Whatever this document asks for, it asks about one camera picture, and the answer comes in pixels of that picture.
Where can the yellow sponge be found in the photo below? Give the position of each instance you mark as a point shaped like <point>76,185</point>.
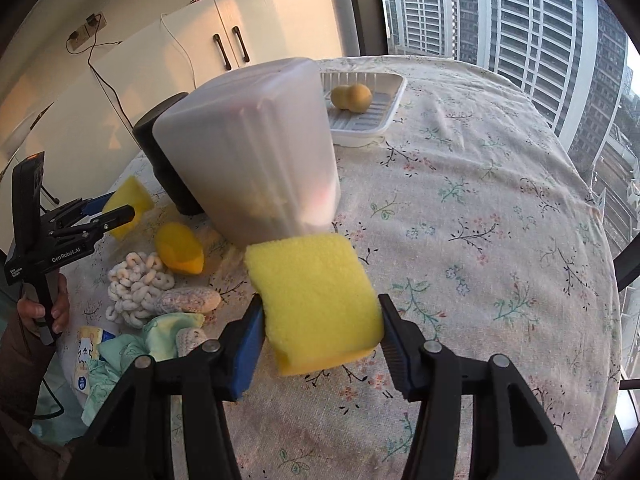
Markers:
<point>135,195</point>
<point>315,300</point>

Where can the cream tissue pack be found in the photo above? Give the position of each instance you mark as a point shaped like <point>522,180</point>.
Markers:
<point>89,342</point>

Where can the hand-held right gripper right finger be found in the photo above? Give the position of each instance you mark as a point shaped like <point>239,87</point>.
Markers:
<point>400,360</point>

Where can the white wall socket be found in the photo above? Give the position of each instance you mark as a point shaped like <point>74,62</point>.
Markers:
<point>77,42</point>
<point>97,27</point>

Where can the white high-rise building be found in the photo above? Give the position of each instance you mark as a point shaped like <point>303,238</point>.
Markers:
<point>525,35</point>

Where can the yellow mango-shaped soft toy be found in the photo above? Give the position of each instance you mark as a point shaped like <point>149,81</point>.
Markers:
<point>175,245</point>

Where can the beige crochet corn toy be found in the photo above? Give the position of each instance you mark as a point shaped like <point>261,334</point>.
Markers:
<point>190,300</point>

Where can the white blue-print tissue pack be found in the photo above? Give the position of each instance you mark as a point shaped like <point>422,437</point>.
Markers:
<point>84,380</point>

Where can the green cloth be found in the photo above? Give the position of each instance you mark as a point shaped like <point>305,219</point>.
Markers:
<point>160,332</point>

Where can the white plastic tray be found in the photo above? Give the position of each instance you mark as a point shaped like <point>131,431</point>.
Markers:
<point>360,125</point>

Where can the white cabinet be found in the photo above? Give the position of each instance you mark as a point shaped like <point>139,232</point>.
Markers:
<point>280,20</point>

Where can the black cylindrical container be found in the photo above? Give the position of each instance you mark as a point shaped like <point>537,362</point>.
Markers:
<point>165,170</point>

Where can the person's left forearm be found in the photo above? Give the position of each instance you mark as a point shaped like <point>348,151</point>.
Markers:
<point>20,375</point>

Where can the blue tissue pack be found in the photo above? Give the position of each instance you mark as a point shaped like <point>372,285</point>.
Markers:
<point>107,339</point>

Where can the person's left hand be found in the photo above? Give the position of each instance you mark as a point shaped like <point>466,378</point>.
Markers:
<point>60,305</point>

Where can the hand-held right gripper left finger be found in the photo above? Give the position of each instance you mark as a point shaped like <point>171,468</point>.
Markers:
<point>250,355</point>

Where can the floral tablecloth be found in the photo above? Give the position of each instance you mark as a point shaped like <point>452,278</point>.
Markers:
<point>475,210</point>

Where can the small beige crochet toy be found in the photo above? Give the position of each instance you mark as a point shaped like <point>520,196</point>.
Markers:
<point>192,340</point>

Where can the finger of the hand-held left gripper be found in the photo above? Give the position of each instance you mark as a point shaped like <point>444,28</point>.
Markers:
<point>117,217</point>
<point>92,206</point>

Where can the translucent plastic container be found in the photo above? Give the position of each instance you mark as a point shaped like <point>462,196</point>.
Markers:
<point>250,150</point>

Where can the black window frame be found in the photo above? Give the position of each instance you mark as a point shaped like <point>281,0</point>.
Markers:
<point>360,10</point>

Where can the yellow round fruit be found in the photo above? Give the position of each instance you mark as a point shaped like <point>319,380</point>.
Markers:
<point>350,96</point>

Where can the white puffed snacks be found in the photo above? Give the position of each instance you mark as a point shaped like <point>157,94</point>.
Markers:
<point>132,290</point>

